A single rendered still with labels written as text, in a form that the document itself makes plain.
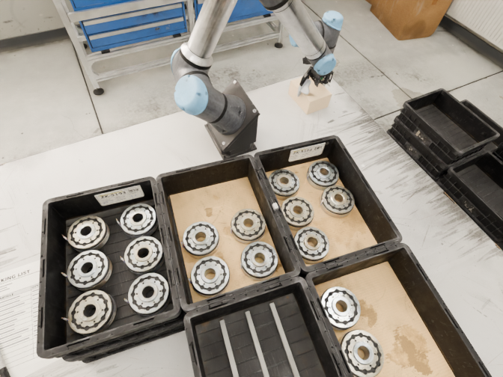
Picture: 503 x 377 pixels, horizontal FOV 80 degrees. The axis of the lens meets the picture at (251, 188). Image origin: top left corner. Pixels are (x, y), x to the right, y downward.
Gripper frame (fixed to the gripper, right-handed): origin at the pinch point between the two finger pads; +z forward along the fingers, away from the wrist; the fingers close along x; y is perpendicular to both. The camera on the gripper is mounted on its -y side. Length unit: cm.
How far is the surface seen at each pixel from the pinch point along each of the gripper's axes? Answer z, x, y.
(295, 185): -11, -40, 46
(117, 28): 30, -59, -141
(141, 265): -11, -92, 49
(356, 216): -8, -28, 63
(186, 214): -8, -75, 38
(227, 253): -8, -69, 55
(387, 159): 5.3, 9.8, 44.8
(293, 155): -14, -36, 37
